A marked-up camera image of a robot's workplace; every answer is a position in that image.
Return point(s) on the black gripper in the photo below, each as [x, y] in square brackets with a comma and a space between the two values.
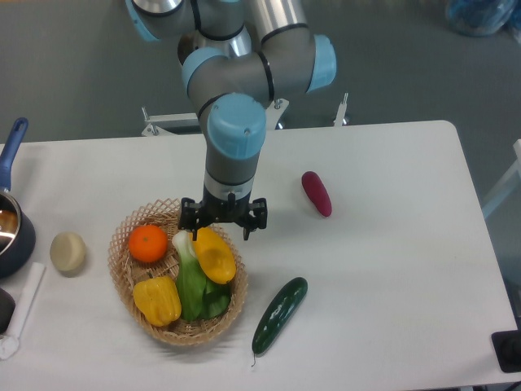
[251, 216]

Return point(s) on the yellow mango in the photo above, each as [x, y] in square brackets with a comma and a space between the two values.
[214, 255]

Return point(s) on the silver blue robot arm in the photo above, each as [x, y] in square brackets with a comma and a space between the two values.
[240, 56]

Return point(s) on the woven wicker basket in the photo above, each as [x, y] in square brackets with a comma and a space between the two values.
[126, 272]

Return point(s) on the orange fruit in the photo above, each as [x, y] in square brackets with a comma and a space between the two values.
[148, 243]

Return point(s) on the green bok choy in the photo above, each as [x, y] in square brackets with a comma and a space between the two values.
[200, 297]

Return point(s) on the purple sweet potato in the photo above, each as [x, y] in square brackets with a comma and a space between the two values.
[317, 193]

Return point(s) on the yellow bell pepper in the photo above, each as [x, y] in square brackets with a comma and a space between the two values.
[158, 300]

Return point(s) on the dark green cucumber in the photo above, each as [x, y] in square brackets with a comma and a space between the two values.
[277, 314]

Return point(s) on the beige round potato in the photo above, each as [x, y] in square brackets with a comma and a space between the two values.
[67, 252]

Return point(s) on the dark blue saucepan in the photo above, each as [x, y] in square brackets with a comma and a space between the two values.
[18, 235]

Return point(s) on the black object at left edge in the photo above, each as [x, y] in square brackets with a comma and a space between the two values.
[7, 308]

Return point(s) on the black device at table edge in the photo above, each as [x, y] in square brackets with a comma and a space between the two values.
[507, 349]

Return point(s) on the blue plastic bag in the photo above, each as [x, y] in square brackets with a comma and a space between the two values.
[478, 18]

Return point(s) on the white frame at right edge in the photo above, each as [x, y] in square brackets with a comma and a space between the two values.
[504, 187]

